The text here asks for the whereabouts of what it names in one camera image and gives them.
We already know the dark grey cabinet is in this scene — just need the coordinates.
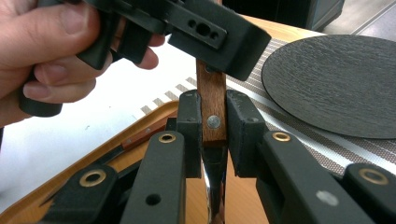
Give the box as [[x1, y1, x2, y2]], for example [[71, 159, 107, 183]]
[[222, 0, 346, 31]]

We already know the white table sheet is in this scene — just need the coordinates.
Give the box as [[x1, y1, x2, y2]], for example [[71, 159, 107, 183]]
[[0, 34, 200, 213]]

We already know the brown wooden tray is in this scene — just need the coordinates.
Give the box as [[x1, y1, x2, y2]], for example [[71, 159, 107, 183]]
[[0, 99, 265, 224]]

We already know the striped woven placemat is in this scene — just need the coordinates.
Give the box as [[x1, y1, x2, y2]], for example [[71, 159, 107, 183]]
[[139, 36, 396, 176]]

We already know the dark grey round plate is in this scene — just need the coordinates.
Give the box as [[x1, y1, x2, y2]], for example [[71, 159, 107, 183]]
[[261, 34, 396, 140]]

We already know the fork with wooden handle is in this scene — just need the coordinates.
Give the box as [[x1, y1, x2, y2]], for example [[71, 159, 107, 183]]
[[195, 58, 229, 224]]

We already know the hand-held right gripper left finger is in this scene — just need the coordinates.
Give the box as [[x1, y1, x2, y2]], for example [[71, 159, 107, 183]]
[[120, 89, 204, 224]]

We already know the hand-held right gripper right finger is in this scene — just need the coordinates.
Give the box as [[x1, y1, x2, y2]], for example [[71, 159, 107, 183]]
[[225, 89, 372, 224]]

